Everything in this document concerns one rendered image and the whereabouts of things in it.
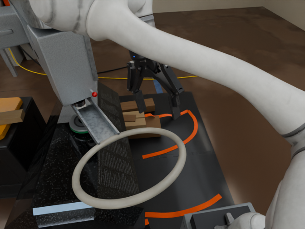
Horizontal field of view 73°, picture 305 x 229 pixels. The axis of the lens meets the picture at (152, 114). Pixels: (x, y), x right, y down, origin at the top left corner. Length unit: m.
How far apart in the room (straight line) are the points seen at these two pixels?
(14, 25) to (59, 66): 0.68
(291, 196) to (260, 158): 2.29
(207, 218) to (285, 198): 0.81
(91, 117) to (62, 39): 0.45
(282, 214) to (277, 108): 0.19
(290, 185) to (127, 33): 0.36
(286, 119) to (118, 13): 0.37
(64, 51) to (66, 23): 0.76
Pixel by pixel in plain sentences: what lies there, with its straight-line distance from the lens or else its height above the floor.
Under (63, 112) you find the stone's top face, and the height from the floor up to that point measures 0.87.
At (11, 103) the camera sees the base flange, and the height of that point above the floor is 0.78.
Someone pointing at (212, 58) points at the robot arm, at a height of 1.78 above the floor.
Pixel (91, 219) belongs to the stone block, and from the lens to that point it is 1.31.
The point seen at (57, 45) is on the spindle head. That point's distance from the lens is 1.13.
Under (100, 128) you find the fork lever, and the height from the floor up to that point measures 1.12.
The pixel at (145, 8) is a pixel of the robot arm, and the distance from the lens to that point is 0.54.
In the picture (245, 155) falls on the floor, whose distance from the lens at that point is 2.63.
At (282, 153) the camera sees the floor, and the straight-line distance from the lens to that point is 2.84.
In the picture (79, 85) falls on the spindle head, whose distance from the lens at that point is 1.26.
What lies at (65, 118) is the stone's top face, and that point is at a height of 0.87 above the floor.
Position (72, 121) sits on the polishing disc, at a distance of 1.57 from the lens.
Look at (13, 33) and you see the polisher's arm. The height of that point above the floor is 1.39.
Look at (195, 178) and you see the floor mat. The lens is 2.28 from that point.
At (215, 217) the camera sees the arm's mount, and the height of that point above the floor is 0.89.
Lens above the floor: 1.98
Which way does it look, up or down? 44 degrees down
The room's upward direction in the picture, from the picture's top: straight up
